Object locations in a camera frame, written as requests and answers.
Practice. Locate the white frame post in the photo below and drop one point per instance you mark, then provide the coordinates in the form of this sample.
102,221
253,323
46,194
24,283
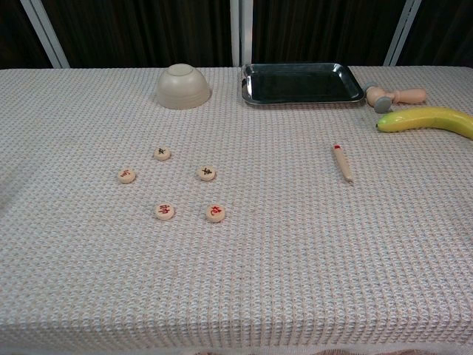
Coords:
403,33
44,33
240,33

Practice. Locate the yellow green banana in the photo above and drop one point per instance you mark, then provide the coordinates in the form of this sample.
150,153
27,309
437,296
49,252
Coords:
425,119

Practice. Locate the wooden toy mallet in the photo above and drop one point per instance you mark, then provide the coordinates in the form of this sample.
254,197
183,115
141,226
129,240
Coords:
403,96

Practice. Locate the beige woven tablecloth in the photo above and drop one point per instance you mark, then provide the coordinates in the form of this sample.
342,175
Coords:
258,259

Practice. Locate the upturned beige ceramic bowl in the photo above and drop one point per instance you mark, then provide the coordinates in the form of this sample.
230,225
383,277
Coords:
183,88

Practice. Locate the dark curtain panel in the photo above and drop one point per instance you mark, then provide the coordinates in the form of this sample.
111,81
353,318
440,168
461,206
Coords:
15,37
148,33
443,33
325,29

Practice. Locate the chess piece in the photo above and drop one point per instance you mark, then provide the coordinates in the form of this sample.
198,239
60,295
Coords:
207,173
164,211
126,176
162,153
216,213

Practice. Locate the rectangular steel tray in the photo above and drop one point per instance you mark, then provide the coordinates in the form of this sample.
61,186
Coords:
299,83

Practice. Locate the wooden stick with red tip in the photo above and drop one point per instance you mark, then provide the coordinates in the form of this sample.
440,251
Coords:
343,164

